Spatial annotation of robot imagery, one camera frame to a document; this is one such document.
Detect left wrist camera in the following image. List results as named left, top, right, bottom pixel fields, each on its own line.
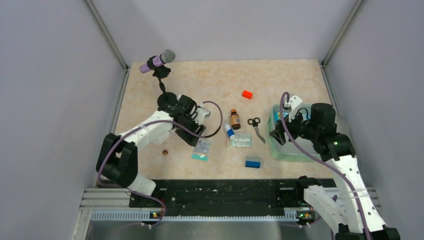
left=195, top=107, right=211, bottom=122

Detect black microphone stand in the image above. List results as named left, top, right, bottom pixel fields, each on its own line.
left=152, top=65, right=177, bottom=109

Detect white blue small bottle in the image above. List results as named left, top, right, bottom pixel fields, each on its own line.
left=224, top=122, right=236, bottom=141

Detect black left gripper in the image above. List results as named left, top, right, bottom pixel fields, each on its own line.
left=174, top=114, right=205, bottom=146

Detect purple grey microphone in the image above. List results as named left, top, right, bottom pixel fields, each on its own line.
left=139, top=49, right=176, bottom=74

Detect clear teal zip bag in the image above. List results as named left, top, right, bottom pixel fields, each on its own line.
left=191, top=139, right=212, bottom=162

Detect blue cotton ball bag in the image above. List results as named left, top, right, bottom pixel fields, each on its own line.
left=273, top=112, right=289, bottom=122

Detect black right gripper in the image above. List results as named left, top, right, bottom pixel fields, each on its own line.
left=269, top=106, right=319, bottom=145

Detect translucent box lid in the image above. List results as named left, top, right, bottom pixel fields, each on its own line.
left=335, top=114, right=351, bottom=138

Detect blue grey small box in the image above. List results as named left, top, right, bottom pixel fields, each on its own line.
left=244, top=156, right=262, bottom=169

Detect black handled scissors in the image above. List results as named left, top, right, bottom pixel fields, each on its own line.
left=247, top=117, right=266, bottom=145

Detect brown medicine bottle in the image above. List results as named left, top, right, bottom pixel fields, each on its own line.
left=230, top=109, right=241, bottom=130

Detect orange block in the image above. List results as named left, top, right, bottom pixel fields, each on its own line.
left=241, top=90, right=253, bottom=100

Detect green plastic medicine box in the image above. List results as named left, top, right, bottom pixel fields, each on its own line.
left=267, top=103, right=321, bottom=162

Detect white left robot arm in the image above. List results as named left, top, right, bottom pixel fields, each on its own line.
left=96, top=92, right=211, bottom=207

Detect clear gauze packet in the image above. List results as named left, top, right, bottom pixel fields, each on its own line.
left=231, top=133, right=252, bottom=148

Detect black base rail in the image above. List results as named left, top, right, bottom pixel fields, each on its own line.
left=129, top=179, right=315, bottom=217

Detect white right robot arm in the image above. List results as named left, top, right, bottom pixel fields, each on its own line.
left=269, top=102, right=401, bottom=240

